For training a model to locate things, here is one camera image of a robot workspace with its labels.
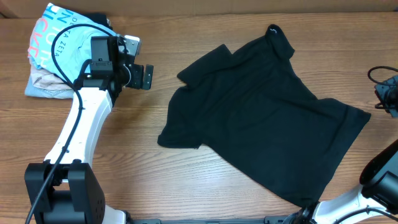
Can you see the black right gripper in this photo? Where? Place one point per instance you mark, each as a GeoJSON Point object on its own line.
{"type": "Point", "coordinates": [384, 92]}

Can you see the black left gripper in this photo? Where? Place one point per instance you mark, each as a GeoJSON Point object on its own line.
{"type": "Point", "coordinates": [147, 76]}

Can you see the black t-shirt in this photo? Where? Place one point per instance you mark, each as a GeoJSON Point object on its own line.
{"type": "Point", "coordinates": [251, 108]}

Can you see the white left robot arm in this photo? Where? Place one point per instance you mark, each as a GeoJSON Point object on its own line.
{"type": "Point", "coordinates": [63, 188]}

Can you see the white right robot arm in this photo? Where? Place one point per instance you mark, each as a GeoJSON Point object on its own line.
{"type": "Point", "coordinates": [376, 195]}

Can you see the black folded garment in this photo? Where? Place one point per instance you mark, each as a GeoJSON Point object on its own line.
{"type": "Point", "coordinates": [99, 18]}

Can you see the grey-blue folded garment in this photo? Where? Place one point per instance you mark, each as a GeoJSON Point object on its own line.
{"type": "Point", "coordinates": [33, 91]}

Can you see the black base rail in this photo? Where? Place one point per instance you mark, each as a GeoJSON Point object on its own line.
{"type": "Point", "coordinates": [265, 220]}

